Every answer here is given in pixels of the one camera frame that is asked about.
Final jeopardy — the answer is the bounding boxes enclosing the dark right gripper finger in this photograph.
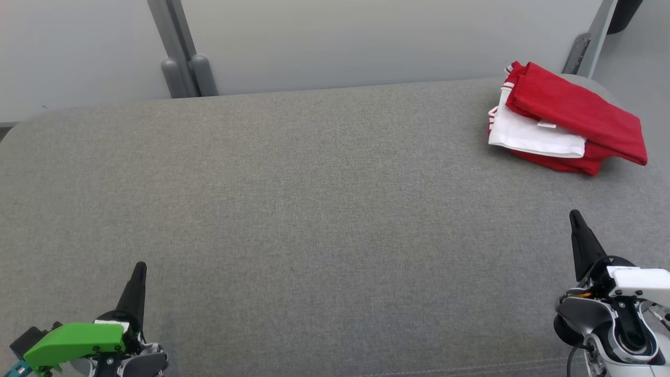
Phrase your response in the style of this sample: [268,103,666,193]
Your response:
[569,209,608,282]

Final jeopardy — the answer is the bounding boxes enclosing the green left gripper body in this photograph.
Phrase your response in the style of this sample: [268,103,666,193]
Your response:
[24,312,144,375]

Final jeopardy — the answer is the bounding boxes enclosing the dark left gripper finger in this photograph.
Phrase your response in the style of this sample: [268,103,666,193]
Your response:
[115,262,148,330]

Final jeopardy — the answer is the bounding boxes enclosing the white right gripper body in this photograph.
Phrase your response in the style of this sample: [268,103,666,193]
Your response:
[577,256,670,309]

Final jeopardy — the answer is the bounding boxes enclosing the red shorts with white stripes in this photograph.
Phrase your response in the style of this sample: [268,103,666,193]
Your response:
[508,141,616,176]

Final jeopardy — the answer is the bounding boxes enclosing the red jersey with white sleeves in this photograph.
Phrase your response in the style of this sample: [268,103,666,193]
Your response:
[488,61,649,166]

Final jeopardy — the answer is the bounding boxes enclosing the black round bin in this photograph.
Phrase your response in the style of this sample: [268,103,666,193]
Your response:
[607,0,643,35]

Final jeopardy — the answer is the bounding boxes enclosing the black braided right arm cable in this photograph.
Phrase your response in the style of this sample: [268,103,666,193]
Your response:
[568,343,592,377]

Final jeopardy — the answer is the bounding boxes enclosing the grey partition edge post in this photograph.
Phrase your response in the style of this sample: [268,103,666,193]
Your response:
[562,0,618,79]

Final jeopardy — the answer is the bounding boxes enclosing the grey partition hinge post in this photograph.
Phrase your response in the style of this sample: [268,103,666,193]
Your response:
[147,0,219,98]

